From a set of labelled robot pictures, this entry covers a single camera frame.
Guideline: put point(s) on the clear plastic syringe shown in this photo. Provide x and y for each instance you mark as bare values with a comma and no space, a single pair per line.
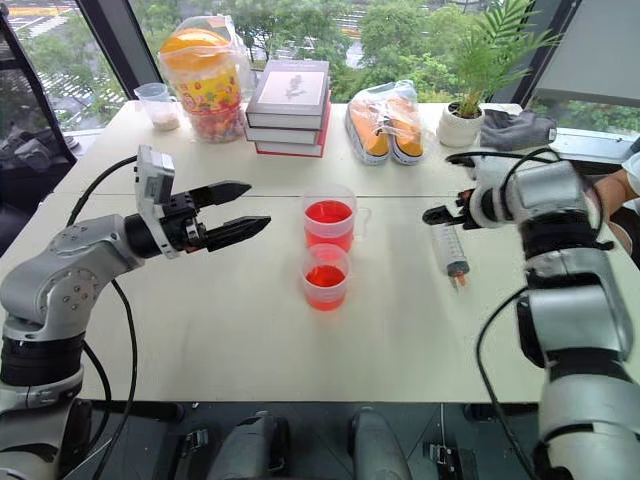
450,250

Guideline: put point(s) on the red cover hardback book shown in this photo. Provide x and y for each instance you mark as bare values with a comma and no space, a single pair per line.
287,149

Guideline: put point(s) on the dark rounded shape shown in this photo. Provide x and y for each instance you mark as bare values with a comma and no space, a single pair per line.
250,445
380,445

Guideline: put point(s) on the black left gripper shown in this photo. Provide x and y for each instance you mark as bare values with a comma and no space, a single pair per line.
180,220

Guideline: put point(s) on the small clear cup red liquid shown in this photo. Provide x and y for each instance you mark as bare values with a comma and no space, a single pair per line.
325,277

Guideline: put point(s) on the small black bracket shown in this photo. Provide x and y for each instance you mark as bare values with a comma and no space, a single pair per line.
194,442
447,460

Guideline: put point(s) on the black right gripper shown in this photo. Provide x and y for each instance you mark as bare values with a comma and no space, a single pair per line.
465,210

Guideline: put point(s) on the grey board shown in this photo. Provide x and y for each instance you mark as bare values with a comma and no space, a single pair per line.
590,50

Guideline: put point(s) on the grey cover hardback book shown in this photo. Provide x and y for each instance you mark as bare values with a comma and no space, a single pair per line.
290,92

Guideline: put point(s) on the clear plastic shoe bag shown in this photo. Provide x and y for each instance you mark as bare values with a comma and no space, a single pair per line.
385,112

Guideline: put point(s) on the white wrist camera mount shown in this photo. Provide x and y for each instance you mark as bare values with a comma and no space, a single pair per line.
156,172
487,197

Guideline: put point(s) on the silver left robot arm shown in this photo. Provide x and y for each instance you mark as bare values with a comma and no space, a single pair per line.
50,290

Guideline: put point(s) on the green plant in white pot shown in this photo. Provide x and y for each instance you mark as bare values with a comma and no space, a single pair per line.
460,125

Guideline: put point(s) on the bagged candy jar orange lid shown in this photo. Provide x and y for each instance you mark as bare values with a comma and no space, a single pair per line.
207,85

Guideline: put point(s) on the person's bare forearm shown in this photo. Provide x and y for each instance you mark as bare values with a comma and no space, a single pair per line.
612,190

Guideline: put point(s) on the dark cover hardback book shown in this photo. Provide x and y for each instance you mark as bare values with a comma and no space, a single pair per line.
280,136

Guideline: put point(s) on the grey folded cloth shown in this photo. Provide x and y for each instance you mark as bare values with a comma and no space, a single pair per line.
517,130

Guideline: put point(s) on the orange canvas shoe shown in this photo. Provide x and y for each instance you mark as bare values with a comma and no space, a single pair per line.
407,135
372,137

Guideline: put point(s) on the clear measuring cup beige contents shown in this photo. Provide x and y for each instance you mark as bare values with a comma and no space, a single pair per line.
160,107

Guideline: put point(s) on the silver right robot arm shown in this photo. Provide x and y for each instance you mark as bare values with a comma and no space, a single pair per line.
575,310

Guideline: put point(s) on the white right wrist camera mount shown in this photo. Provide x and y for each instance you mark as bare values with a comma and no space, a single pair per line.
487,197

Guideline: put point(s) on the large clear cup red liquid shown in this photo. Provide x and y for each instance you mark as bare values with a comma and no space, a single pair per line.
328,215

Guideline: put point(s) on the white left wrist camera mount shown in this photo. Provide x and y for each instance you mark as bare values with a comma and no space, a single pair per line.
156,172

